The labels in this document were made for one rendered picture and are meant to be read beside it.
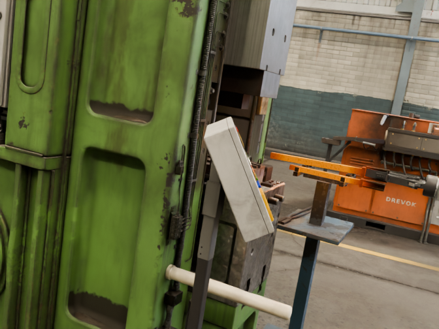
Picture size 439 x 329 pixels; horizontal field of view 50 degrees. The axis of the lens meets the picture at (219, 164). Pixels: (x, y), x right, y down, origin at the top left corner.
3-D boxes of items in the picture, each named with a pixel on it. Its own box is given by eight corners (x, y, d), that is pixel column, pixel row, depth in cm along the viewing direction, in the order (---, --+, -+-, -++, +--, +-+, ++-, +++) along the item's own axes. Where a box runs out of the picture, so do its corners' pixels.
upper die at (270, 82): (276, 98, 189) (280, 75, 188) (260, 96, 171) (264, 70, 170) (186, 83, 206) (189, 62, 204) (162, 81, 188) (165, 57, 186)
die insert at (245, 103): (247, 109, 191) (250, 94, 190) (241, 109, 184) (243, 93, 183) (184, 98, 202) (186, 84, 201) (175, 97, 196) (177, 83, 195)
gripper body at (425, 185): (434, 200, 158) (405, 192, 161) (434, 196, 165) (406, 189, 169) (439, 178, 156) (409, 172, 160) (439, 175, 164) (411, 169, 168)
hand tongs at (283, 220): (318, 204, 268) (319, 202, 268) (325, 206, 266) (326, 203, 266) (275, 222, 217) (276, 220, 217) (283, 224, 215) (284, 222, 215)
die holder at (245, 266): (268, 277, 213) (285, 182, 206) (236, 307, 179) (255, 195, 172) (164, 243, 235) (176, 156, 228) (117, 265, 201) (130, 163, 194)
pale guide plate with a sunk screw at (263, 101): (266, 115, 219) (272, 78, 216) (259, 114, 211) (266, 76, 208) (262, 113, 220) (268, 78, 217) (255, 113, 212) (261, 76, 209)
